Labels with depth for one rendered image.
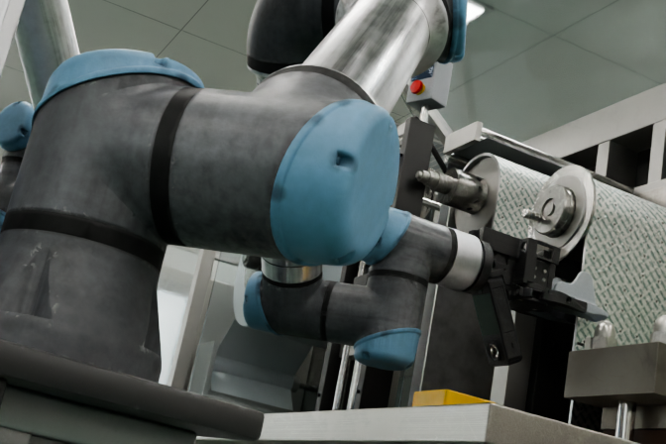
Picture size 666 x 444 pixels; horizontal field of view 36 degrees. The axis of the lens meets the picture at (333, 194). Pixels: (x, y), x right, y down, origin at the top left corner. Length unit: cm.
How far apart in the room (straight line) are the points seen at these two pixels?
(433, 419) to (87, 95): 54
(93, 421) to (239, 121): 22
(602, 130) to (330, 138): 146
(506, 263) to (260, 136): 72
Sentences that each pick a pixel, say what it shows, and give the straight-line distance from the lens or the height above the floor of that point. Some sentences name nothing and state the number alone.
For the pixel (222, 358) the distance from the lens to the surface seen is 227.
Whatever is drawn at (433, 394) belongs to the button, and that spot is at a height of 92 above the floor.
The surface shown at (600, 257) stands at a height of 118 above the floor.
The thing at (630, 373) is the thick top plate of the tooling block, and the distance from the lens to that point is 126.
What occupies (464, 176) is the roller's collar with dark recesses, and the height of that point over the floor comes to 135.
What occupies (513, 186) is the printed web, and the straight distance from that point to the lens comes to 170.
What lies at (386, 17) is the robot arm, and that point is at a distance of 94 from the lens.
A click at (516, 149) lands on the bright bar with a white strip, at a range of 180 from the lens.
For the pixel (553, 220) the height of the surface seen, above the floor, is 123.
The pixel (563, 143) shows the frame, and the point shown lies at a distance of 219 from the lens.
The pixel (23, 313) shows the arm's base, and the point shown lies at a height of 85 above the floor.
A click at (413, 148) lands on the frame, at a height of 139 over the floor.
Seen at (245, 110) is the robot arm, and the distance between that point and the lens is 70.
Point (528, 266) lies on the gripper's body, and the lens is 134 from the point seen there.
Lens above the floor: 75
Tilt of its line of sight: 18 degrees up
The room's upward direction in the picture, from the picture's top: 11 degrees clockwise
